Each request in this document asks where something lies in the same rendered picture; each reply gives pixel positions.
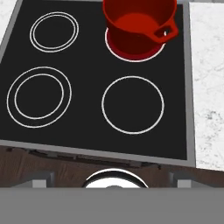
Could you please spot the red pot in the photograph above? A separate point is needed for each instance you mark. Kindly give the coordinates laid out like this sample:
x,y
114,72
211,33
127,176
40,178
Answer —
x,y
134,26

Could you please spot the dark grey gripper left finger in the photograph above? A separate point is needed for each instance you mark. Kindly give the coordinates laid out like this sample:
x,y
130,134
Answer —
x,y
40,180

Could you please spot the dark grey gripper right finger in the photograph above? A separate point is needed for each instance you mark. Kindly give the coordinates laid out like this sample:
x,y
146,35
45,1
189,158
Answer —
x,y
182,180

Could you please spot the white round stove knob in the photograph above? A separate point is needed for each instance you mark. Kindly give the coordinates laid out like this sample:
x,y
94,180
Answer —
x,y
114,178

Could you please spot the black glass hob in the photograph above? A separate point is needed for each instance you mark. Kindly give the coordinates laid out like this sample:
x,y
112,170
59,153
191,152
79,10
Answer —
x,y
87,87

